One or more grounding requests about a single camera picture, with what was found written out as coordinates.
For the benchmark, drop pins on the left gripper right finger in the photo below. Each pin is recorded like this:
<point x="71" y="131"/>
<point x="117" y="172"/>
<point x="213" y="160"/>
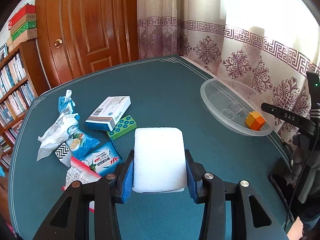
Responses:
<point x="251" y="217"/>

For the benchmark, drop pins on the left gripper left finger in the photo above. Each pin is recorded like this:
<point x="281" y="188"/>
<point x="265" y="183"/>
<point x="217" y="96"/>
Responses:
<point x="69" y="217"/>

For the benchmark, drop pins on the red white packet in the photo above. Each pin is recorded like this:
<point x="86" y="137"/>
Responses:
<point x="81" y="172"/>

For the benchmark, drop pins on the blue tissue pack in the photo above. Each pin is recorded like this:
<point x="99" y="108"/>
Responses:
<point x="103" y="160"/>

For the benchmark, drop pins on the orange yellow cube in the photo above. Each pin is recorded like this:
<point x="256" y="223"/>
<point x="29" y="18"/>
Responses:
<point x="255" y="121"/>

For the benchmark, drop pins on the black white zigzag cube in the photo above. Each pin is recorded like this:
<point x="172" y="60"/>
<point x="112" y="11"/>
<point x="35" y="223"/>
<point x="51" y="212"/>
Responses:
<point x="64" y="154"/>

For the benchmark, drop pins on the blue snack packet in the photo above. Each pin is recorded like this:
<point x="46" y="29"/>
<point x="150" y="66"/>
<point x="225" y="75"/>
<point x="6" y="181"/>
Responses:
<point x="79" y="142"/>

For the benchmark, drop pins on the white cotton swab bag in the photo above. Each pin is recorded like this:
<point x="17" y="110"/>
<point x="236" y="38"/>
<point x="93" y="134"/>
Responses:
<point x="56" y="134"/>

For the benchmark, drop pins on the white sponge block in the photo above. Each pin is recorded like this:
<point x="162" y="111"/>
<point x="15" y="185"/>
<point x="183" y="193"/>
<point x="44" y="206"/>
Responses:
<point x="159" y="160"/>

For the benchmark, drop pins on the green block with blue dots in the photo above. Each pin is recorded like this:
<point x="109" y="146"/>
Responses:
<point x="124" y="126"/>

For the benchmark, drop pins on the white blue medicine box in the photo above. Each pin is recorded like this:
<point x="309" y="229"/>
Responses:
<point x="108" y="113"/>

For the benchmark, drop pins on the clear plastic bowl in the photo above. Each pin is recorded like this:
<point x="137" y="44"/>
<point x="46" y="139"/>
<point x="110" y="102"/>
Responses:
<point x="230" y="103"/>

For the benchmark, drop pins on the patterned purple curtain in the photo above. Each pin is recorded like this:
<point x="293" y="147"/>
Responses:
<point x="268" y="45"/>

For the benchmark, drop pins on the blue rubber glove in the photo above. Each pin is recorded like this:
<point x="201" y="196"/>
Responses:
<point x="66" y="104"/>

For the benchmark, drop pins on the wooden bookshelf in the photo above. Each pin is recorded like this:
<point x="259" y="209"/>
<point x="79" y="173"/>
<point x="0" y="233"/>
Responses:
<point x="22" y="81"/>

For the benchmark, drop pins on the brass door knob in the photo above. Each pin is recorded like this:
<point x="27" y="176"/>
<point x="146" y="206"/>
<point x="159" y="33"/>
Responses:
<point x="58" y="43"/>

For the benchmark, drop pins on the wooden door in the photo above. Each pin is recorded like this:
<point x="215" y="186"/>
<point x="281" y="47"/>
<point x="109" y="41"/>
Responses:
<point x="96" y="34"/>

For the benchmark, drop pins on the brown cardboard box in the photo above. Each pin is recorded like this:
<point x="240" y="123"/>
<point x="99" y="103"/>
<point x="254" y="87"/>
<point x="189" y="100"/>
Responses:
<point x="26" y="35"/>

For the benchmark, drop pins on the green box on shelf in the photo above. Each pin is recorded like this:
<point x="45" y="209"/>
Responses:
<point x="27" y="25"/>

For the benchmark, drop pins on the red box on shelf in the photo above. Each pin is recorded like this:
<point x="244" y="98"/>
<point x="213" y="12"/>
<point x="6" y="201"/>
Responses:
<point x="26" y="9"/>

